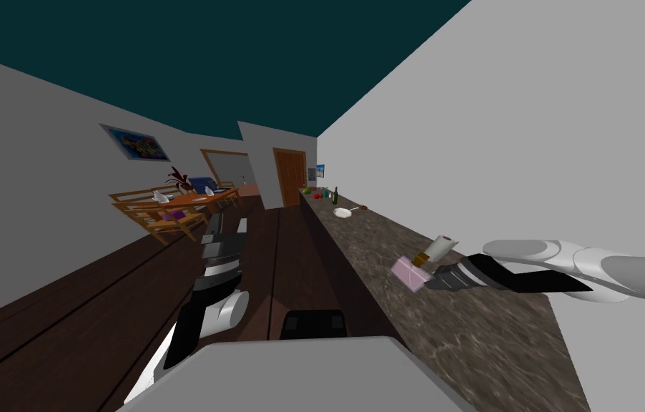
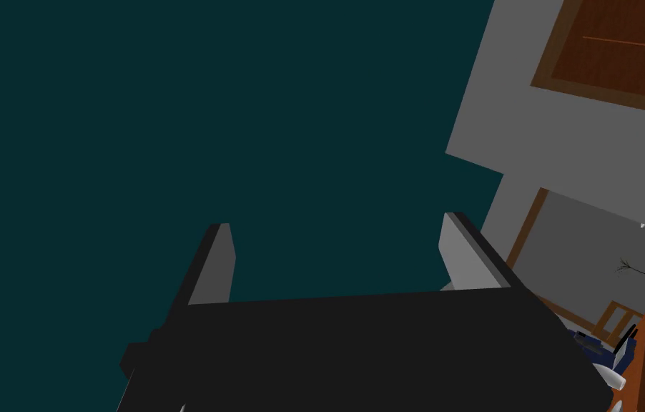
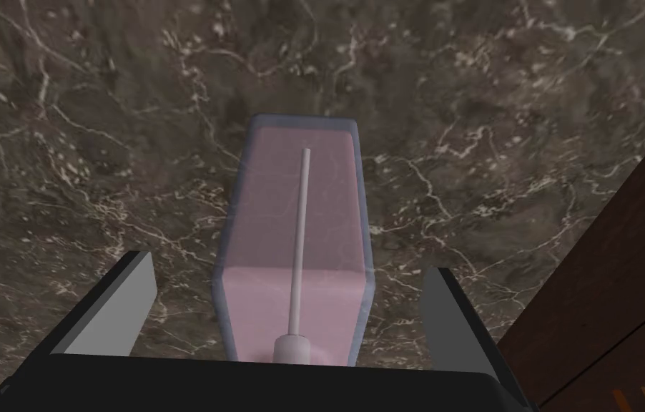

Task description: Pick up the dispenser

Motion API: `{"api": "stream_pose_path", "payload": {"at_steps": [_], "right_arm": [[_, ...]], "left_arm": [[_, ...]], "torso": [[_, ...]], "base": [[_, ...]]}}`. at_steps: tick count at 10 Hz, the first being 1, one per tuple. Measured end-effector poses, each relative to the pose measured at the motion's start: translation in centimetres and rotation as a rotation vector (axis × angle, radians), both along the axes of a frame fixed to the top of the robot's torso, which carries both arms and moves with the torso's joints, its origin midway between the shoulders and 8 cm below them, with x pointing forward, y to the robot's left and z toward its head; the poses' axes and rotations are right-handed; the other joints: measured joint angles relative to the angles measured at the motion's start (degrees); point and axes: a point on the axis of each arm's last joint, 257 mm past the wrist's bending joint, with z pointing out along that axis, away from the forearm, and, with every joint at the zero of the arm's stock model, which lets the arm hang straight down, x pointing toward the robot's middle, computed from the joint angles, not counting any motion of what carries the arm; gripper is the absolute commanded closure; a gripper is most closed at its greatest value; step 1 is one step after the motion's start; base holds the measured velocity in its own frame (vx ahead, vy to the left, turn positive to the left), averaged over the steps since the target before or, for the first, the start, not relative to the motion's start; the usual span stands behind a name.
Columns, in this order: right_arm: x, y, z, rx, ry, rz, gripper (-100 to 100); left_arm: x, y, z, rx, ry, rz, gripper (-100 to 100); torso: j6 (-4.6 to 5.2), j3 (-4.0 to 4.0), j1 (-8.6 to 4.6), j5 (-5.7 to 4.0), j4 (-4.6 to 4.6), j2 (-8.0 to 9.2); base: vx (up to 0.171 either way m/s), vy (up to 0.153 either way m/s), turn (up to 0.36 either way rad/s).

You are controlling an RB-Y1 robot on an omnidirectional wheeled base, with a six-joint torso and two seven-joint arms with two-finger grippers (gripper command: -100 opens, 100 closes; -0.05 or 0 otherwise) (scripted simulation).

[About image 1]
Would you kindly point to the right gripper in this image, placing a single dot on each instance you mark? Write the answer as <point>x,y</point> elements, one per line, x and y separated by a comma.
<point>442,278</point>

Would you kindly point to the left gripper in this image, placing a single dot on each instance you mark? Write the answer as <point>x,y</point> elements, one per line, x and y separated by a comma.
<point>220,246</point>

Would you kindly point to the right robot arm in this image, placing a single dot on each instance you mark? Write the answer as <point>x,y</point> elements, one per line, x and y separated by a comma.
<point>585,266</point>

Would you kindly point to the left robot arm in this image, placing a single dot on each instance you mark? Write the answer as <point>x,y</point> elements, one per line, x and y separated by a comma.
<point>188,329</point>

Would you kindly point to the white and brown bottle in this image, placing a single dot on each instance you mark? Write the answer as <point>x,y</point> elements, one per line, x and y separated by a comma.
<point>436,249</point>

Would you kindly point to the pink flat box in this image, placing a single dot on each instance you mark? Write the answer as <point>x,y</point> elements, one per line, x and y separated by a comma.
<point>411,274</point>

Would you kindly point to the wooden dining table with chairs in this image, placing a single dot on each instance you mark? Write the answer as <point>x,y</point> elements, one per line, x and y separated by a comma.
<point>185,209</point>

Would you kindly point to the blue armchair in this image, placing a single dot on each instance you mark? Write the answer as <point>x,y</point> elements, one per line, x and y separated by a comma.
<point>203,184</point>

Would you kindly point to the brown wooden door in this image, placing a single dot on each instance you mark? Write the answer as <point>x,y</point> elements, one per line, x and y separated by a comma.
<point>290,177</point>

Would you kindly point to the dark green bottle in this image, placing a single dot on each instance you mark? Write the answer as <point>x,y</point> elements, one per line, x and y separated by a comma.
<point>335,196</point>

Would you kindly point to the white pan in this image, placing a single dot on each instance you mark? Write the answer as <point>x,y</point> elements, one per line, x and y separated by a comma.
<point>342,213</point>

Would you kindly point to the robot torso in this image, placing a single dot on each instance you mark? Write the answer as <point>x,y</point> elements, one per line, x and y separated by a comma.
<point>299,377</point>

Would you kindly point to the small blue wall picture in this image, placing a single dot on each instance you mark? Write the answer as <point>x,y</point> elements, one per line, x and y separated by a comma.
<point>320,170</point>

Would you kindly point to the colourful framed wall picture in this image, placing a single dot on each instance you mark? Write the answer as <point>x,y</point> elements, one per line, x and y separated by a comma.
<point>136,143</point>

